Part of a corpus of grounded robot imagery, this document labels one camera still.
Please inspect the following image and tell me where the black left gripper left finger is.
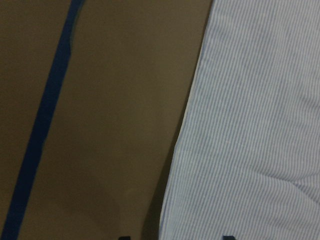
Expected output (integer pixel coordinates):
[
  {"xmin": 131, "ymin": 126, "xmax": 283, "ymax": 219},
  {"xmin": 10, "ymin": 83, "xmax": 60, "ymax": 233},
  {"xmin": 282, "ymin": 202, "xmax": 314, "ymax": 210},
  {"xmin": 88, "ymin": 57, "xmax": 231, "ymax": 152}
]
[{"xmin": 118, "ymin": 236, "xmax": 131, "ymax": 240}]

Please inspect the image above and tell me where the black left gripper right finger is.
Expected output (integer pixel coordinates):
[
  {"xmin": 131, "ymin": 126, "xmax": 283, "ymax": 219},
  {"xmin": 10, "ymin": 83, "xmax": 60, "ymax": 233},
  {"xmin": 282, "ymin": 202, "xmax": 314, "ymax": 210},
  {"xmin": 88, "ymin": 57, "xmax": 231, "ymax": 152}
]
[{"xmin": 222, "ymin": 235, "xmax": 236, "ymax": 240}]

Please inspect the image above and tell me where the light blue striped shirt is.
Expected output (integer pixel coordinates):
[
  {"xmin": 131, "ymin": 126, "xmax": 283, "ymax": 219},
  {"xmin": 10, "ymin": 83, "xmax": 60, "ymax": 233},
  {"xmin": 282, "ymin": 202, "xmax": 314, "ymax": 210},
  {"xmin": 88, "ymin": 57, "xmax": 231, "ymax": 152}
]
[{"xmin": 158, "ymin": 0, "xmax": 320, "ymax": 240}]

